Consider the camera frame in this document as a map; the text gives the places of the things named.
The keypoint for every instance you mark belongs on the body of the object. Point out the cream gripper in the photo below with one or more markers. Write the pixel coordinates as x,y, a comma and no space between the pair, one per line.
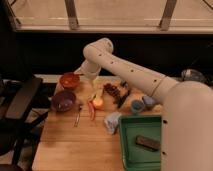
95,82

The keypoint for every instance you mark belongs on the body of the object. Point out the orange bowl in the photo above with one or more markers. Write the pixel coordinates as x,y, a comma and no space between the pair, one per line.
69,80

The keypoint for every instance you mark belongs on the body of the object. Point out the purple bowl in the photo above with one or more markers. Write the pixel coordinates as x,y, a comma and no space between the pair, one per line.
63,101

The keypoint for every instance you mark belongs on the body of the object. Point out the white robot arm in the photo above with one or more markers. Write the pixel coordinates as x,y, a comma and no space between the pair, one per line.
187,107

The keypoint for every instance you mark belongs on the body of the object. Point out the green plastic tray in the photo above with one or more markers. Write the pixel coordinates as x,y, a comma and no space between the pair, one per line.
136,157

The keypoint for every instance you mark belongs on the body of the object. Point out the yellow banana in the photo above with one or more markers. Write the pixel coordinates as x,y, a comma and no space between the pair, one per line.
97,94

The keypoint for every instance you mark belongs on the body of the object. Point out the dark grape bunch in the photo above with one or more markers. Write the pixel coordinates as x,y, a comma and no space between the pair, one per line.
113,91

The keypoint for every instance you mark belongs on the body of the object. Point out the red yellow apple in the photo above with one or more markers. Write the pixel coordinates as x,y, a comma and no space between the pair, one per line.
98,103

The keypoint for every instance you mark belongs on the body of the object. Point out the orange carrot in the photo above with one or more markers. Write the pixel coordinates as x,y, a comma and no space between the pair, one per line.
91,110

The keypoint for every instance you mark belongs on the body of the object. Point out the small dark metal can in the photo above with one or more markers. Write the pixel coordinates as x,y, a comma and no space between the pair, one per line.
123,84

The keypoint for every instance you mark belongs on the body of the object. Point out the light blue crumpled cloth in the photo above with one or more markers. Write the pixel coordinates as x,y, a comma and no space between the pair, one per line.
111,122

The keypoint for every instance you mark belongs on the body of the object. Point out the metal fork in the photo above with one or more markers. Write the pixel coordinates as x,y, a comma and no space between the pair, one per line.
80,106

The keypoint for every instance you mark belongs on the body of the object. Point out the blue cup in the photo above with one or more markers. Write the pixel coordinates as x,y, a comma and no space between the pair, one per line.
137,106

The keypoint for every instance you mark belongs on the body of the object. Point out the light blue sponge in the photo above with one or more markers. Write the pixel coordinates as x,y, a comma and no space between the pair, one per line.
149,101

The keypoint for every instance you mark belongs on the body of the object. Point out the black chair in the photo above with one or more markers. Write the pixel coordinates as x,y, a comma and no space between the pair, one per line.
14,128

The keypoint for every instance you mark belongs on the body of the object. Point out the dark rectangular sponge block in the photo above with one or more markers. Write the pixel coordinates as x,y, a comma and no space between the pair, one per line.
148,143

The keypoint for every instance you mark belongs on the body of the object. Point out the grey bowl on shelf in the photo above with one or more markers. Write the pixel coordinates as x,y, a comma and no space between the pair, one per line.
192,75

